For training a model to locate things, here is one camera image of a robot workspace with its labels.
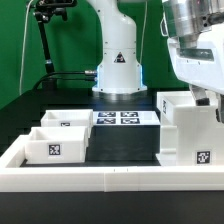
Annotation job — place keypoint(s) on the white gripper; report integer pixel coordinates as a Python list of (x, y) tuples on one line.
[(201, 68)]

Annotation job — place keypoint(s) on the white drawer tray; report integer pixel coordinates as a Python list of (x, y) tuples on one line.
[(48, 145), (76, 117)]

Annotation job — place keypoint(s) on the white U-shaped border frame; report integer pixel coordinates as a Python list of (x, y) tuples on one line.
[(15, 178)]

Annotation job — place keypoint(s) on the white base tag plate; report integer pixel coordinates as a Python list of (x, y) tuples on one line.
[(125, 118)]

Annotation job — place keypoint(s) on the white drawer cabinet box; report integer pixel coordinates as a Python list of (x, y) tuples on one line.
[(190, 135)]

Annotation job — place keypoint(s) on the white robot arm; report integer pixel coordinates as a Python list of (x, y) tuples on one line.
[(195, 38)]

